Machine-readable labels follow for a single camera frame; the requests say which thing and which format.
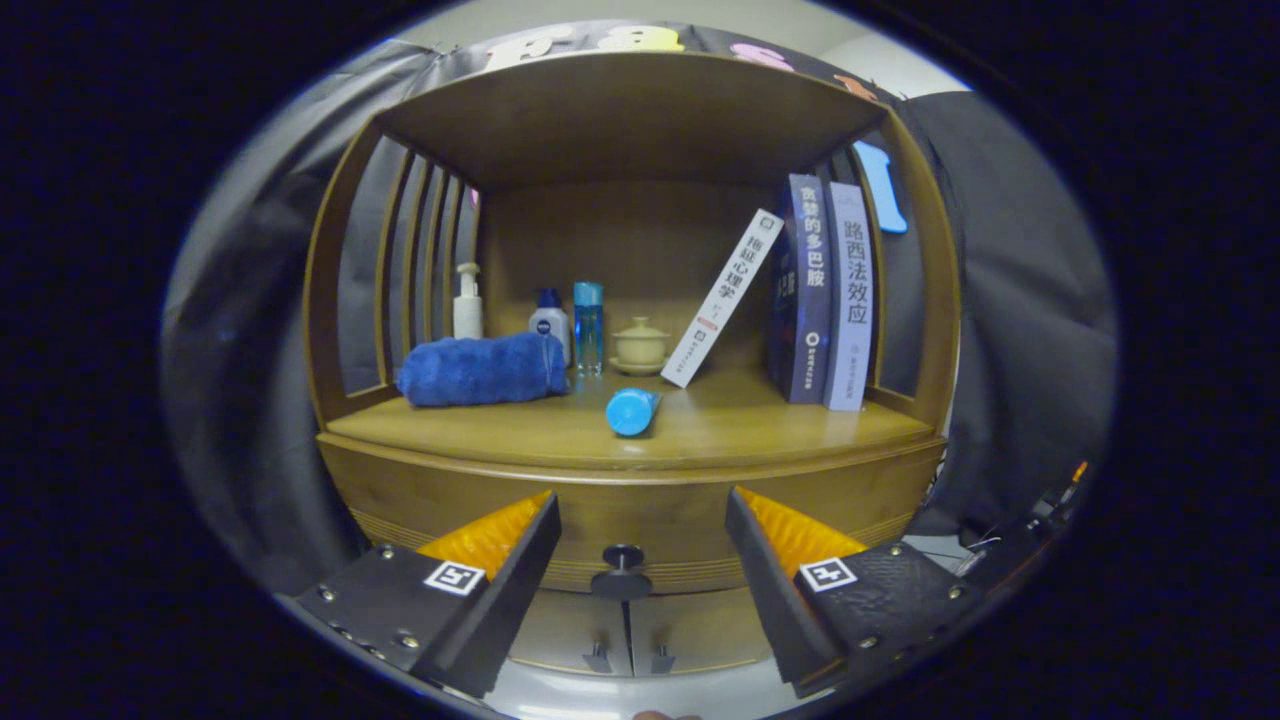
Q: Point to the dark blue book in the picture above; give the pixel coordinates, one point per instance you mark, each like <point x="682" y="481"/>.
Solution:
<point x="805" y="300"/>

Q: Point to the clear blue bottle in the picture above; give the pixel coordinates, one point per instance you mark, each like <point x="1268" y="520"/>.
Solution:
<point x="588" y="335"/>

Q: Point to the beige saucer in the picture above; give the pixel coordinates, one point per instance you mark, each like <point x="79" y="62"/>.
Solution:
<point x="640" y="370"/>

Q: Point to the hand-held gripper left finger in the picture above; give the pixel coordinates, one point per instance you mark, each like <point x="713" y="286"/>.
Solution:
<point x="515" y="600"/>

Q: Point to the white lotion bottle blue cap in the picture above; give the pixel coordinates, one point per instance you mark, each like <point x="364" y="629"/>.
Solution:
<point x="550" y="320"/>

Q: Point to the wooden cabinet door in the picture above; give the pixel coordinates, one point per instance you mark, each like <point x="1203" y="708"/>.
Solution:
<point x="700" y="625"/>
<point x="570" y="630"/>

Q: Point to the wooden cabinet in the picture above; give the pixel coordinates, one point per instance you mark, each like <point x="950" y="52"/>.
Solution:
<point x="620" y="250"/>

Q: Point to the wooden countertop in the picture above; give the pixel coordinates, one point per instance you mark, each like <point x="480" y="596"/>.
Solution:
<point x="730" y="425"/>

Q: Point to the blue rolled towel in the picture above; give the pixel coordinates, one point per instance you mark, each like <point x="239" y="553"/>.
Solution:
<point x="480" y="370"/>

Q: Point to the blue cosmetic tube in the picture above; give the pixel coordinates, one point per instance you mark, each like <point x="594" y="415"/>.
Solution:
<point x="630" y="412"/>

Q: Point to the black device with orange part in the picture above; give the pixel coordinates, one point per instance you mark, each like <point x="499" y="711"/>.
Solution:
<point x="1078" y="470"/>

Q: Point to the wooden drawer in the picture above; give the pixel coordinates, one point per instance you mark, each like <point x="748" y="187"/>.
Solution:
<point x="650" y="515"/>

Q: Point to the beige lidded teacup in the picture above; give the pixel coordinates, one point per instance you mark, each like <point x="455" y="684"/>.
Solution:
<point x="641" y="345"/>

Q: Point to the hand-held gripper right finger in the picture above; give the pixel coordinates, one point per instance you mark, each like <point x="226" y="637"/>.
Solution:
<point x="775" y="600"/>

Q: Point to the white book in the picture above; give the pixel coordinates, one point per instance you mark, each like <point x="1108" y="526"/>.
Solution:
<point x="722" y="300"/>

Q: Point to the white pump bottle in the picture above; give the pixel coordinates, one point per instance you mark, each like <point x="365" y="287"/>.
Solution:
<point x="468" y="318"/>

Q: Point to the light grey book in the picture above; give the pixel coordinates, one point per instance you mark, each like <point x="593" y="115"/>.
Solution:
<point x="850" y="300"/>

